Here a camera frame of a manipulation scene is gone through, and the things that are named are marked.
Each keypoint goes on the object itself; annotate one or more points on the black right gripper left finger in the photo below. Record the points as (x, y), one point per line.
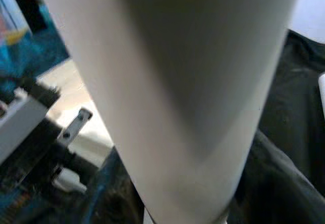
(114, 198)

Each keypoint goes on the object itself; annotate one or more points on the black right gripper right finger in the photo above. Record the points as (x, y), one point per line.
(279, 196)

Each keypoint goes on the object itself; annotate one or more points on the white tapered plastic table leg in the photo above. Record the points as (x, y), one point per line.
(177, 81)

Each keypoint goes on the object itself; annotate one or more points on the large white board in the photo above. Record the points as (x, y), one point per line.
(309, 5)

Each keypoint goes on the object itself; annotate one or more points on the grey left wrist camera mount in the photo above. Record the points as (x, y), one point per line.
(20, 122)

